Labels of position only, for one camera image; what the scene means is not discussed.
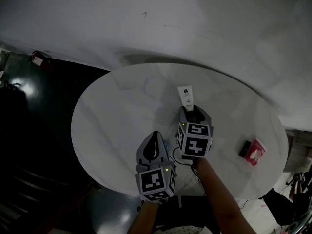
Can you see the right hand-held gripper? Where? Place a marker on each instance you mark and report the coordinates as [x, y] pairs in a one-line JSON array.
[[196, 145]]

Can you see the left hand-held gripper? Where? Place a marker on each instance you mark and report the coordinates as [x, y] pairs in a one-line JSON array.
[[153, 181]]

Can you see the small blue tube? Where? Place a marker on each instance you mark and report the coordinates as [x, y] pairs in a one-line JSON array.
[[166, 145]]

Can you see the white tube with black cap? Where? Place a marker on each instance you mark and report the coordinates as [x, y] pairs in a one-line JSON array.
[[186, 96]]

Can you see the small black lipstick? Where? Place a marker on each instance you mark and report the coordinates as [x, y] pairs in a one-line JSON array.
[[244, 149]]

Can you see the red sachet packet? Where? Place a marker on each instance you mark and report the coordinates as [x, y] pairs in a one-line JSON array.
[[256, 152]]

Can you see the person's left forearm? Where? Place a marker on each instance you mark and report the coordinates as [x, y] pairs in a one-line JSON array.
[[143, 218]]

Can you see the person's right forearm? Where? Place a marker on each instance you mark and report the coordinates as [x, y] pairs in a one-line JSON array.
[[219, 199]]

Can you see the white oval marble table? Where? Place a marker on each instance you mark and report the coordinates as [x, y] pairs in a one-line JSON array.
[[122, 118]]

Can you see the white dotted shirt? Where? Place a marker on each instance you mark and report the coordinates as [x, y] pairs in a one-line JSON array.
[[180, 230]]

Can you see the grey wooden desk with shelf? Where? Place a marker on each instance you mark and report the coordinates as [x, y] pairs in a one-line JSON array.
[[298, 150]]

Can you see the white shelf unit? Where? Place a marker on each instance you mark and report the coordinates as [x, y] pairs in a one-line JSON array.
[[3, 57]]

